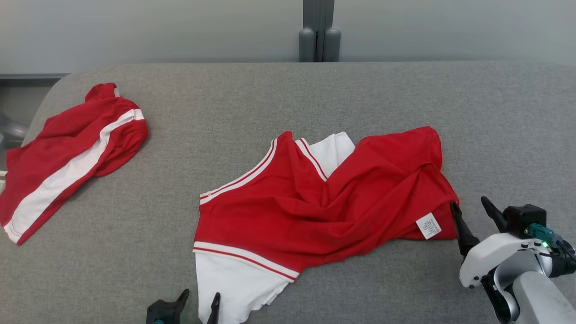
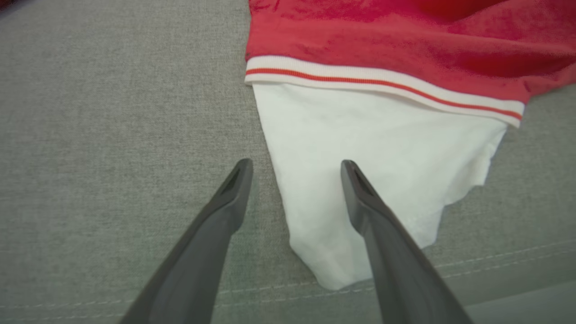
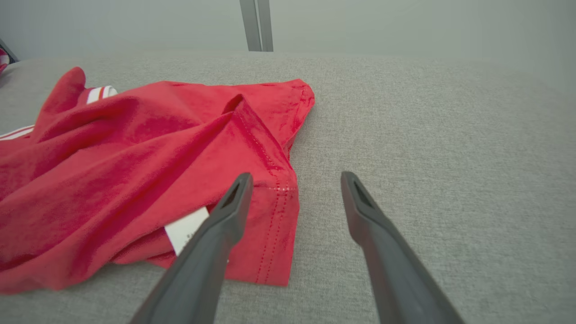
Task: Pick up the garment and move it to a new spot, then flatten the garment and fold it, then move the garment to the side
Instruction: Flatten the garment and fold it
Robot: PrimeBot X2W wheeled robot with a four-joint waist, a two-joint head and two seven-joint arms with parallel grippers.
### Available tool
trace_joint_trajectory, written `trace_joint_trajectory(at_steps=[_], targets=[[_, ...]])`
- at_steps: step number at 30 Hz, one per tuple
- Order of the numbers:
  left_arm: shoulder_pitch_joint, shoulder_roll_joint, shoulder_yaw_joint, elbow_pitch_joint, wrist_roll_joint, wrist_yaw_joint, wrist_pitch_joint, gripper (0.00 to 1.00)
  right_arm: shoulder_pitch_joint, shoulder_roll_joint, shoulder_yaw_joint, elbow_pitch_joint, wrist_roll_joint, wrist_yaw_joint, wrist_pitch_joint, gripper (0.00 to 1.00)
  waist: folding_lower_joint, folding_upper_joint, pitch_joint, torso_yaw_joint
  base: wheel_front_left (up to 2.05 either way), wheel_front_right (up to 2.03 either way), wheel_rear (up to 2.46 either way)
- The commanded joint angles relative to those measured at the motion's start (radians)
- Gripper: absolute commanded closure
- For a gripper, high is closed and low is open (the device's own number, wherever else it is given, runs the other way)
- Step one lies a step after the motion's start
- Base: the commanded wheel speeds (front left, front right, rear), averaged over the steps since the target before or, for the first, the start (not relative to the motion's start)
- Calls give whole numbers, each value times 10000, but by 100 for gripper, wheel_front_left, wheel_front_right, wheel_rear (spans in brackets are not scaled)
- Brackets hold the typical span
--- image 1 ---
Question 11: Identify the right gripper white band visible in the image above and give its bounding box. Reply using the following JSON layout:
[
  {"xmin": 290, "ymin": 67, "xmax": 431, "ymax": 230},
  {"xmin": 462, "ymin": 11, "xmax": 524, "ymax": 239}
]
[{"xmin": 450, "ymin": 196, "xmax": 548, "ymax": 323}]

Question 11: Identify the red white jersey shirt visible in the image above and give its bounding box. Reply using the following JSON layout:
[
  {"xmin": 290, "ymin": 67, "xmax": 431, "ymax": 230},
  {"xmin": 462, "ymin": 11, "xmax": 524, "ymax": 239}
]
[{"xmin": 193, "ymin": 126, "xmax": 460, "ymax": 324}]

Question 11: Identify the red shorts white stripe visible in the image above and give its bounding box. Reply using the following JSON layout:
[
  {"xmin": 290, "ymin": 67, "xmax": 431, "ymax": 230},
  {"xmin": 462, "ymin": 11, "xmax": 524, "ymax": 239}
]
[{"xmin": 0, "ymin": 82, "xmax": 149, "ymax": 246}]

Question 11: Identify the grey fabric sofa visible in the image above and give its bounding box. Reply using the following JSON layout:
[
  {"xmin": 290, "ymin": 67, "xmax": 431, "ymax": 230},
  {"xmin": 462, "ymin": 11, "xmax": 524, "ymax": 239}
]
[{"xmin": 0, "ymin": 61, "xmax": 576, "ymax": 324}]

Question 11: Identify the grey curved stand leg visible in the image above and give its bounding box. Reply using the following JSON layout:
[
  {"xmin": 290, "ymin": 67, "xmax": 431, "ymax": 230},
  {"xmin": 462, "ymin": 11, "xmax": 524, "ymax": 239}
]
[{"xmin": 0, "ymin": 112, "xmax": 28, "ymax": 145}]

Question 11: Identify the black cable teal plug right arm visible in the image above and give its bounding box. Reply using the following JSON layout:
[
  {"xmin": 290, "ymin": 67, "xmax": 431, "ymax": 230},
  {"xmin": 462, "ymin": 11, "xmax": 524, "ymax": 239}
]
[{"xmin": 524, "ymin": 223, "xmax": 564, "ymax": 249}]

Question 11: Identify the grey metal frame post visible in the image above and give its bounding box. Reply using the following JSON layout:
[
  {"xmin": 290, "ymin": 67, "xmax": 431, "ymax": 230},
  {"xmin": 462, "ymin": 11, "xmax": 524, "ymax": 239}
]
[{"xmin": 299, "ymin": 0, "xmax": 342, "ymax": 63}]

